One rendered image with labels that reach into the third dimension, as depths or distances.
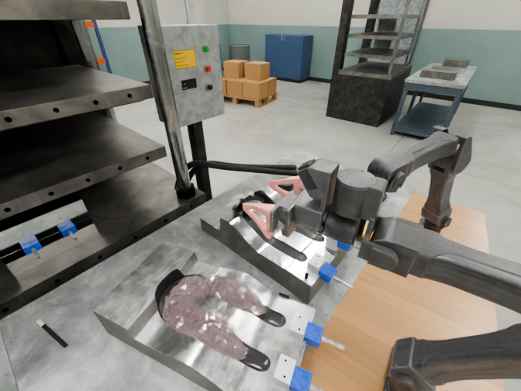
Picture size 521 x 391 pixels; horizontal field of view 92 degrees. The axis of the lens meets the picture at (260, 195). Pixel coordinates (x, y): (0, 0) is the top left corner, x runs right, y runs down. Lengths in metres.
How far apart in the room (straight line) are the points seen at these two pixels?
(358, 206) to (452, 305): 0.64
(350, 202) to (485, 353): 0.32
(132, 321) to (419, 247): 0.62
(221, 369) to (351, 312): 0.40
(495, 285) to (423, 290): 0.54
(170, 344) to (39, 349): 0.37
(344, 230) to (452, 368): 0.31
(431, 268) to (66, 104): 1.02
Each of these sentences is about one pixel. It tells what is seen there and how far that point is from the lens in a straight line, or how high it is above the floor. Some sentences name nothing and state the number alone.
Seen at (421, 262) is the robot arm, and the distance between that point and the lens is 0.44.
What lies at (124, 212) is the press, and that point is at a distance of 1.28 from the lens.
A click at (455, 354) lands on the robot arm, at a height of 1.03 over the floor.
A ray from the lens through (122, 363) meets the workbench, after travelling 0.82.
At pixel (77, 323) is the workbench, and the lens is 0.94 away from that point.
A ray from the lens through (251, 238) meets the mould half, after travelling 0.85.
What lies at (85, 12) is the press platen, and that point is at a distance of 1.08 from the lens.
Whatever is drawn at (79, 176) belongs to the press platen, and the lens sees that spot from 1.10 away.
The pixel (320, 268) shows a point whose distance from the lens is 0.78.
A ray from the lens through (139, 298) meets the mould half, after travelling 0.77.
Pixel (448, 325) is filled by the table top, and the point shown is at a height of 0.80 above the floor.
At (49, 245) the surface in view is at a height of 0.84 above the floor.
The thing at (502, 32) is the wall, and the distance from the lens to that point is 7.04.
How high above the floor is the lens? 1.50
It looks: 35 degrees down
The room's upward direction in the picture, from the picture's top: straight up
